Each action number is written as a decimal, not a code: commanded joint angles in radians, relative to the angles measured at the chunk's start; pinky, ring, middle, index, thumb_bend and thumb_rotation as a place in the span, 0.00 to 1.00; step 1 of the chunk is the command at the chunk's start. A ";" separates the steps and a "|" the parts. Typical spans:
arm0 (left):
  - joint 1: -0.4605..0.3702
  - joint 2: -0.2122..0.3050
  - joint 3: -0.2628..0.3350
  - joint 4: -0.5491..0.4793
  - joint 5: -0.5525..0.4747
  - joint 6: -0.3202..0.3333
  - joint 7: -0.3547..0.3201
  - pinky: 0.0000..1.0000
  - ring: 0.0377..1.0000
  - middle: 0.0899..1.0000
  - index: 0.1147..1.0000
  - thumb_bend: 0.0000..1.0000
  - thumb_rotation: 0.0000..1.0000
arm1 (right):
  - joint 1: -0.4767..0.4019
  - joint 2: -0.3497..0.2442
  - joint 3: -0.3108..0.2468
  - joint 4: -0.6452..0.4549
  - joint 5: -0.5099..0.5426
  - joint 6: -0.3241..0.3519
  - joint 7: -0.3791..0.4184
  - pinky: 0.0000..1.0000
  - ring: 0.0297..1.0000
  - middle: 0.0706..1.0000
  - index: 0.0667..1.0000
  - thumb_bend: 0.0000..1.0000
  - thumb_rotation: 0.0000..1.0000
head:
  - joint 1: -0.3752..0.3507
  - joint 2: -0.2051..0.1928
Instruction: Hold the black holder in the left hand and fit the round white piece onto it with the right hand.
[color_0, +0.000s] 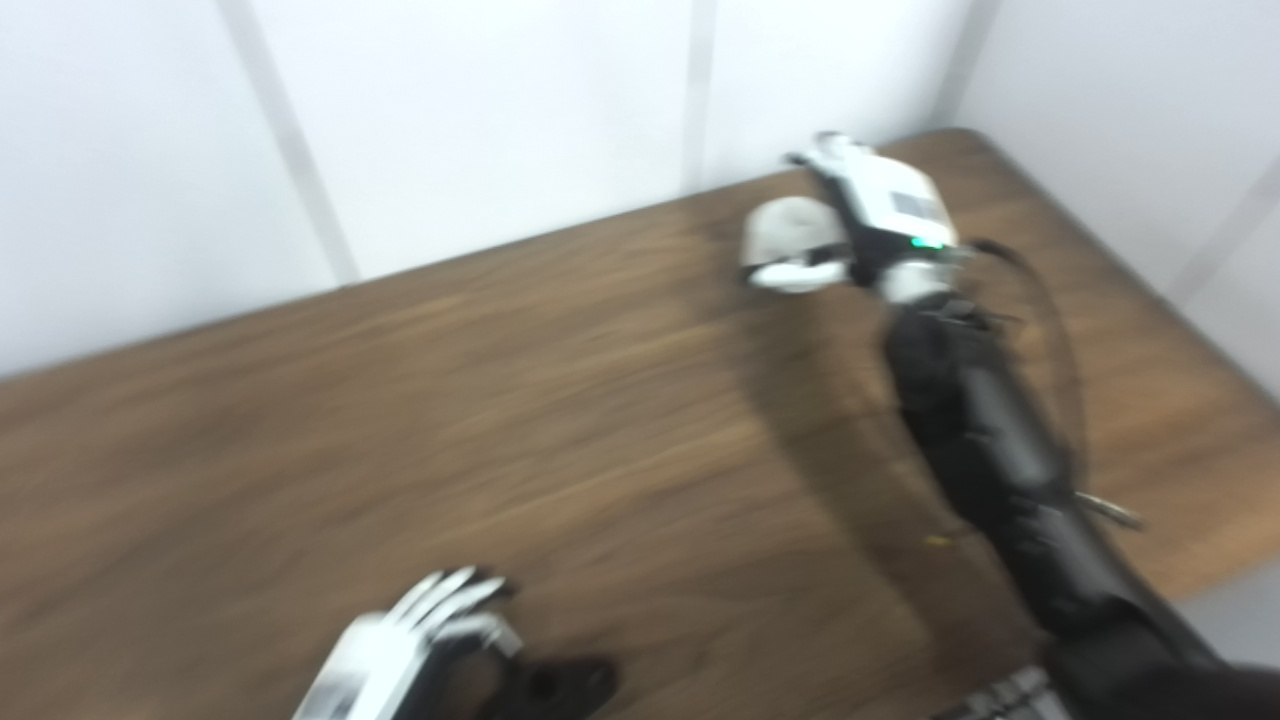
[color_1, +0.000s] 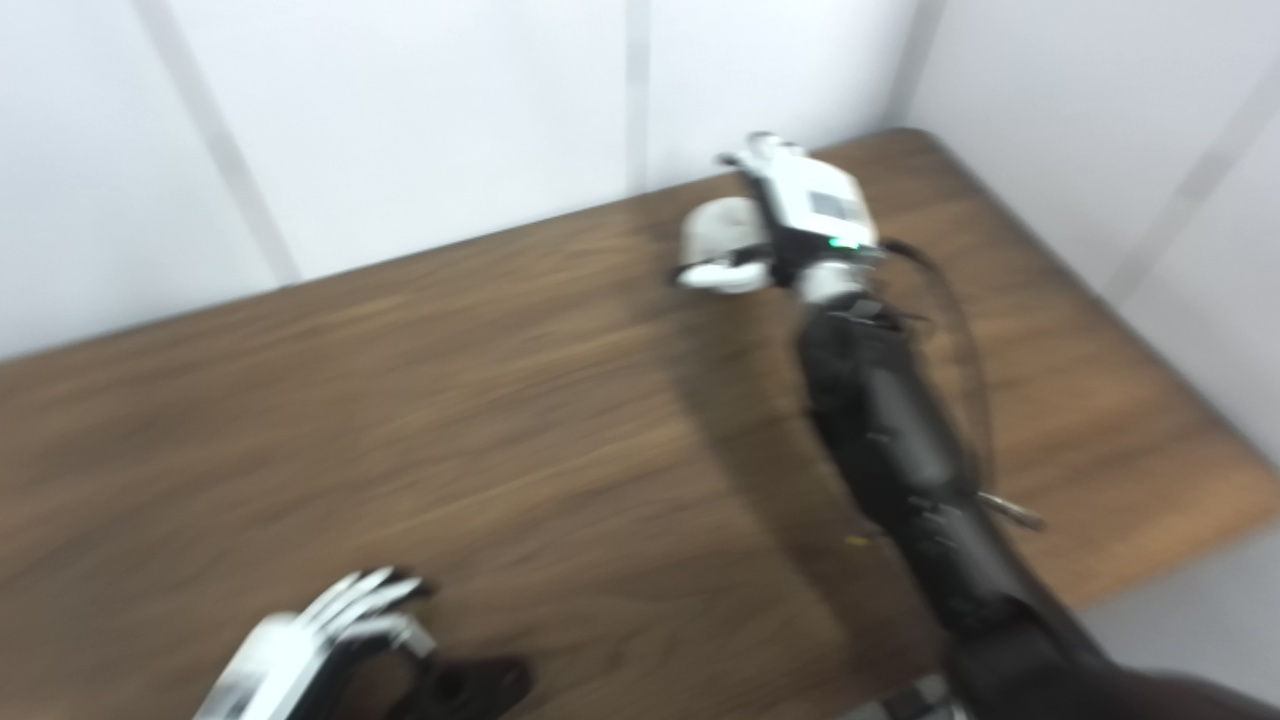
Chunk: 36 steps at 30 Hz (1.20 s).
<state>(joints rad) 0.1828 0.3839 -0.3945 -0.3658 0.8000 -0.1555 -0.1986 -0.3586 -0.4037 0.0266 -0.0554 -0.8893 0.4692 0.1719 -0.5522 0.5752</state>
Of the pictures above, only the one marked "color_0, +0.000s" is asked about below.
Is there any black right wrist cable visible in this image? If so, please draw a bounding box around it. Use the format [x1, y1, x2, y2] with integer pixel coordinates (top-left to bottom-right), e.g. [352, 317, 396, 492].
[962, 237, 1093, 486]

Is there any black plastic holder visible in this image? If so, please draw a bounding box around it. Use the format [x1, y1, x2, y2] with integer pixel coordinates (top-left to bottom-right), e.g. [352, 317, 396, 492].
[478, 654, 620, 720]

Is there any black and white left hand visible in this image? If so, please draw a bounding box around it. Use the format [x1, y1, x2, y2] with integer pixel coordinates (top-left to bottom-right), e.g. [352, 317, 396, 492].
[291, 565, 527, 720]

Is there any black and white right hand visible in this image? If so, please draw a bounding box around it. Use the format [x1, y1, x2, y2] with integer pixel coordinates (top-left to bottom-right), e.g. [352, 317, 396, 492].
[745, 130, 963, 304]

